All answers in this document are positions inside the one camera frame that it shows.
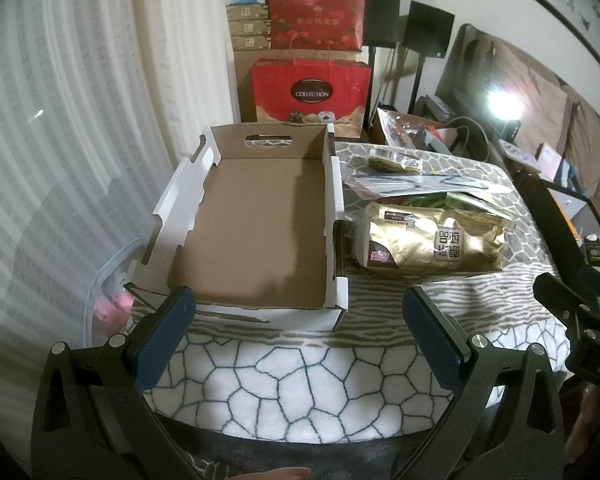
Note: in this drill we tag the brown sofa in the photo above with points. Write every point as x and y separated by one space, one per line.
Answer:
555 100

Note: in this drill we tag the open cardboard clutter box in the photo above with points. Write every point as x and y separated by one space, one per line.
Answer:
445 137

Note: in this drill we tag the red paper gift bag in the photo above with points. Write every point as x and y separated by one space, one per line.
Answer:
310 85

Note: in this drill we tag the clear plastic storage bin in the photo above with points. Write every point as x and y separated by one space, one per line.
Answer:
105 300

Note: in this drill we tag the pink and white box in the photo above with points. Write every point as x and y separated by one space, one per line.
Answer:
547 160

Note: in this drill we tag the small tan snack packet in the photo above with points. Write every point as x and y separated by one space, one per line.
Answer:
395 160

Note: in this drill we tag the white power strip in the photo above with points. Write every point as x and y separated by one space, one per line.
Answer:
517 152

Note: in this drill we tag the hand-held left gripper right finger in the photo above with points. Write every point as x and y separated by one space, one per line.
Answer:
430 345

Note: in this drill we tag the black flat screen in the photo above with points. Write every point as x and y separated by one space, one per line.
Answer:
455 75

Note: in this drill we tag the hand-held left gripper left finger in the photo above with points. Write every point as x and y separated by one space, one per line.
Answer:
165 340

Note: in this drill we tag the black desk frame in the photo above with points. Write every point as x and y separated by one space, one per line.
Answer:
555 220

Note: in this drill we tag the gold foil snack bag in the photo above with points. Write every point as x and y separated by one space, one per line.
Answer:
430 245

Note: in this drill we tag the printed packet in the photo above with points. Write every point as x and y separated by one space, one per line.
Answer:
480 207

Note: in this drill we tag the clear bag with red items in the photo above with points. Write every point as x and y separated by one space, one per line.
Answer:
397 127

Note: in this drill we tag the bright lamp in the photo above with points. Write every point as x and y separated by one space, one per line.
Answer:
502 105

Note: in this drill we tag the white curtain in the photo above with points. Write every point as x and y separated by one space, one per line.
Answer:
80 135

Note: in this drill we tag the framed wall painting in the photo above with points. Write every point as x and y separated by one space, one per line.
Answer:
580 5

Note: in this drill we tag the red gift box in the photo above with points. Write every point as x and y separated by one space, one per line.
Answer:
315 15

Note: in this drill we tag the clear plastic bag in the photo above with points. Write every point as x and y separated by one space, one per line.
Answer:
405 185

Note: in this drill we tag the dark green carton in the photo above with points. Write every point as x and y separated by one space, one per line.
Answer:
593 250

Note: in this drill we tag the white and brown cardboard box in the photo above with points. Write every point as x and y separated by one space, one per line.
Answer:
255 220

